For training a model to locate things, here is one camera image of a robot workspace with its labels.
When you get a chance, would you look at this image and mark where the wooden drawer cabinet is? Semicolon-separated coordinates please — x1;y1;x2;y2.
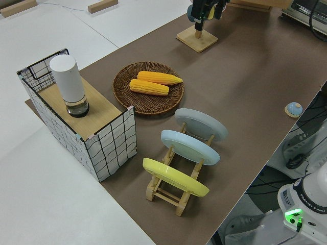
226;0;293;8

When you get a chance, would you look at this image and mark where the round brown wicker basket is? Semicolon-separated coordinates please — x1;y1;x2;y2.
112;61;185;115

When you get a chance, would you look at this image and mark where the light blue plate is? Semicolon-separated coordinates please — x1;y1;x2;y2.
160;129;221;166

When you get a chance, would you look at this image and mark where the yellow corn cob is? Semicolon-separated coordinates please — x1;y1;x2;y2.
129;79;170;96
137;71;184;86

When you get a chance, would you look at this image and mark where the grey plate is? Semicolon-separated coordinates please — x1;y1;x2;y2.
175;108;228;142

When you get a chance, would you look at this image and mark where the yellow plate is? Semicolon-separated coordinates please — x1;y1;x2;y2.
142;157;211;198

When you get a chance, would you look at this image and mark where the wooden dish rack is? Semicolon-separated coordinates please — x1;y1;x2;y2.
146;122;216;217

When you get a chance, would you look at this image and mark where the wooden mug tree stand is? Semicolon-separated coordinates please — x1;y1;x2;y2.
175;22;219;54

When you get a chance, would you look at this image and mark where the white cylinder bottle glass base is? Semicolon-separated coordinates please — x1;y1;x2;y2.
49;55;90;118

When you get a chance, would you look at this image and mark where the blue mug yellow inside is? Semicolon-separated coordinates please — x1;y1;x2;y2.
186;4;217;23

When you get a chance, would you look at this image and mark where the blue dome bell wooden base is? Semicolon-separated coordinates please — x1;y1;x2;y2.
284;102;303;118

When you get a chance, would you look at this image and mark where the wooden block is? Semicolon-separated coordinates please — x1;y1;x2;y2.
0;0;37;18
87;0;119;14

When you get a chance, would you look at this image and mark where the white toaster oven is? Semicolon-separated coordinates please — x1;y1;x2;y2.
281;0;327;33

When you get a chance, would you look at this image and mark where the wire grid shelf with wooden boards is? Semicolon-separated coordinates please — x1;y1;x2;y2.
16;47;137;182

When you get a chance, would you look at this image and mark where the black camera with green light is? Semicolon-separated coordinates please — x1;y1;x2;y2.
191;0;228;32

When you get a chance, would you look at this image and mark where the coiled black cable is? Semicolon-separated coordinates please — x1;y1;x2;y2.
285;154;305;169

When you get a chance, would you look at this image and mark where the green lit plug cable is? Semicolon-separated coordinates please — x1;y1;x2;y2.
293;215;305;233

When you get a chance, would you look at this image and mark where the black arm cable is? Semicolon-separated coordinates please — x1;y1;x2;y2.
308;0;327;43

